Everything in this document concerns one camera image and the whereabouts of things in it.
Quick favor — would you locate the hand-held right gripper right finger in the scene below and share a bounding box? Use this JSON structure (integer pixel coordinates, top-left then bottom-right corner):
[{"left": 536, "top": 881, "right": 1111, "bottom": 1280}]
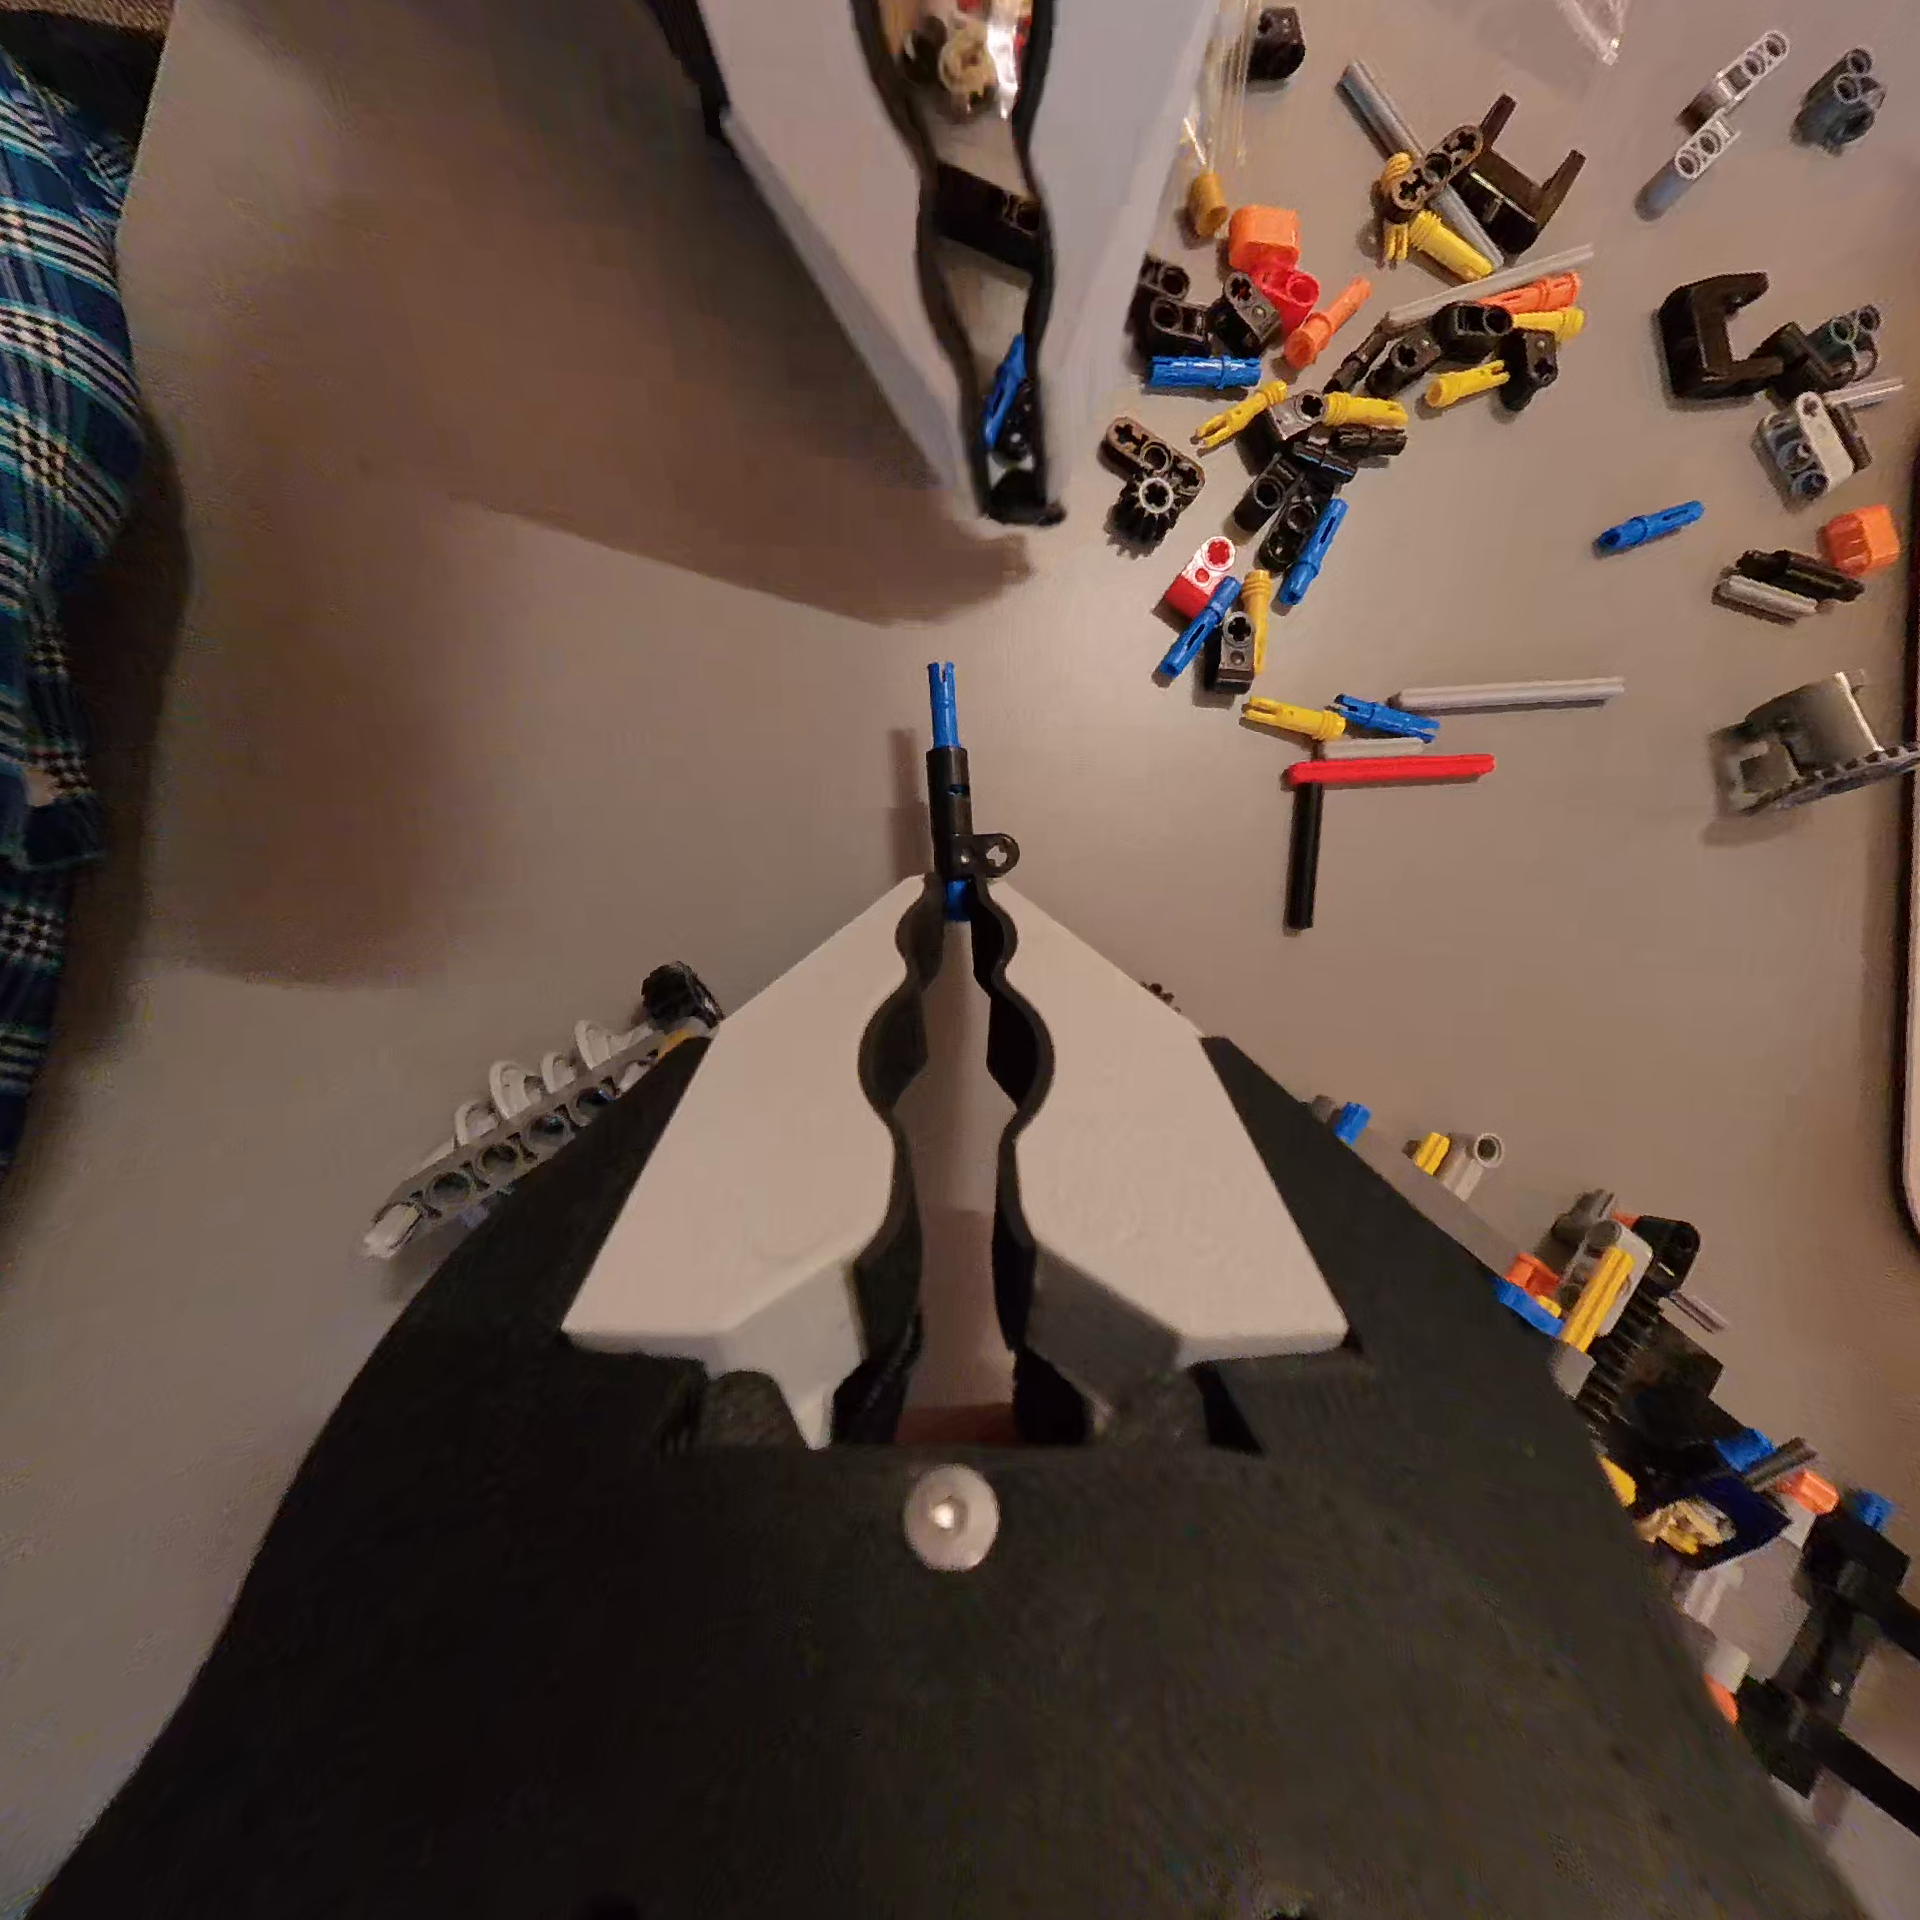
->
[{"left": 960, "top": 881, "right": 1356, "bottom": 1453}]

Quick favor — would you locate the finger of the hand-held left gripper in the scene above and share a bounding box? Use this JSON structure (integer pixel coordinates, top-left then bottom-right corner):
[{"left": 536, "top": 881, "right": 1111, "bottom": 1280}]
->
[
  {"left": 1015, "top": 0, "right": 1227, "bottom": 534},
  {"left": 705, "top": 0, "right": 1003, "bottom": 526}
]

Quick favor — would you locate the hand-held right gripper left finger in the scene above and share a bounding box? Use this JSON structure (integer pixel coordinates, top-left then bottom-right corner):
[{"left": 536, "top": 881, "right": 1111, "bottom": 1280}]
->
[{"left": 555, "top": 867, "right": 947, "bottom": 1453}]

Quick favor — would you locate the black lego beam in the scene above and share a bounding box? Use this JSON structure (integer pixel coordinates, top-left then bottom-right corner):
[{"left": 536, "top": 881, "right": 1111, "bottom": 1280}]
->
[{"left": 939, "top": 159, "right": 1052, "bottom": 271}]

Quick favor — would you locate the pile of lego pieces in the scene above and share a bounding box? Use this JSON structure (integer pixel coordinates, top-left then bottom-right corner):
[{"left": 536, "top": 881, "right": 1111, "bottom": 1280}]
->
[{"left": 1105, "top": 5, "right": 1601, "bottom": 751}]

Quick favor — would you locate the blue pin with black bush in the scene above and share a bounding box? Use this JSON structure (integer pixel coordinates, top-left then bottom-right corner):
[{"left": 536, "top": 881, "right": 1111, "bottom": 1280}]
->
[{"left": 918, "top": 661, "right": 975, "bottom": 931}]

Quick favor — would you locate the clear bag with lego parts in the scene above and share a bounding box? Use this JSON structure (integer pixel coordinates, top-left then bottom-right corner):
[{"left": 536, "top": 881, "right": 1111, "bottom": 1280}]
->
[{"left": 893, "top": 0, "right": 1261, "bottom": 179}]

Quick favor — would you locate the lego chassis assembly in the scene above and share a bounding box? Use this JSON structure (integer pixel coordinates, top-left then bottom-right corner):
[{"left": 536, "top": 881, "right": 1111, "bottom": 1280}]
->
[{"left": 1305, "top": 1091, "right": 1920, "bottom": 1795}]

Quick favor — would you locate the red lego axle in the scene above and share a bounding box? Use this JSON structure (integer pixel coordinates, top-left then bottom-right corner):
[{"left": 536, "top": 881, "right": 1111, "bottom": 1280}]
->
[{"left": 1281, "top": 751, "right": 1503, "bottom": 789}]

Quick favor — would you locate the long grey lego axle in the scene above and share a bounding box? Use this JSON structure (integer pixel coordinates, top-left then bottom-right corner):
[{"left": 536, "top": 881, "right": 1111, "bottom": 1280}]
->
[{"left": 1400, "top": 675, "right": 1632, "bottom": 711}]

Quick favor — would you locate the light grey lego connector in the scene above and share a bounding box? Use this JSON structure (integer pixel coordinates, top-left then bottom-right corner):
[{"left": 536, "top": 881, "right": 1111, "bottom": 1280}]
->
[{"left": 1758, "top": 392, "right": 1875, "bottom": 501}]

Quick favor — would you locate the grey worm gear beam assembly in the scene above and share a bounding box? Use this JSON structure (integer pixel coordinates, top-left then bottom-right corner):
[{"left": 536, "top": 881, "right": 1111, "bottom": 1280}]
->
[{"left": 361, "top": 957, "right": 730, "bottom": 1260}]

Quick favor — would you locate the empty clear plastic bag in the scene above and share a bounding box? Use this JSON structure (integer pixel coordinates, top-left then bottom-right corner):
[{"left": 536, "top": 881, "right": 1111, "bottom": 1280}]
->
[{"left": 1537, "top": 0, "right": 1642, "bottom": 71}]

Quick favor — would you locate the light grey short beam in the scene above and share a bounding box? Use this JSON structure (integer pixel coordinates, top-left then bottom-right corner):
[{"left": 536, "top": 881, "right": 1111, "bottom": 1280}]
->
[
  {"left": 1679, "top": 34, "right": 1794, "bottom": 128},
  {"left": 1642, "top": 117, "right": 1741, "bottom": 211}
]

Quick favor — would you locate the dark grey double connector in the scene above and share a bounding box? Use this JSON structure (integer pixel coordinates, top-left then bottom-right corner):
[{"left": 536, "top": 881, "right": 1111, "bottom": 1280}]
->
[{"left": 1796, "top": 49, "right": 1892, "bottom": 151}]

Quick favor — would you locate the black double connector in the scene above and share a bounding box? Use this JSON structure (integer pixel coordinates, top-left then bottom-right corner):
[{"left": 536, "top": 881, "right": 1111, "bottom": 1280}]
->
[{"left": 1766, "top": 304, "right": 1892, "bottom": 392}]

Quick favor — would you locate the dark grey differential gear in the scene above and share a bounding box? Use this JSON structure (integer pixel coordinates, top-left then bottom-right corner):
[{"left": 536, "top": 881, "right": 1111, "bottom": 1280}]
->
[{"left": 1714, "top": 673, "right": 1920, "bottom": 820}]

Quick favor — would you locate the black and grey connector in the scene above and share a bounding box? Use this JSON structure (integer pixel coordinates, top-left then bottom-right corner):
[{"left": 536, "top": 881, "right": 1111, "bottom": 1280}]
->
[{"left": 1714, "top": 550, "right": 1863, "bottom": 621}]

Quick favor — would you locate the person's plaid shirt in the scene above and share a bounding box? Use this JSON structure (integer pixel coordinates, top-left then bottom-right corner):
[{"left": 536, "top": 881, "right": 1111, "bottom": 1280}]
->
[{"left": 0, "top": 49, "right": 184, "bottom": 1188}]

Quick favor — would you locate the black lego frame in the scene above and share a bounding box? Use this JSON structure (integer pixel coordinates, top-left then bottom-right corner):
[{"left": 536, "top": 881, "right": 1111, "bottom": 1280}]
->
[{"left": 1656, "top": 271, "right": 1779, "bottom": 401}]

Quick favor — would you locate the white rounded base plate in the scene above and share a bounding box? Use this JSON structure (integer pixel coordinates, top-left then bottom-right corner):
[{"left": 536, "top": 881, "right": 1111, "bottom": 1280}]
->
[{"left": 1893, "top": 443, "right": 1920, "bottom": 1253}]

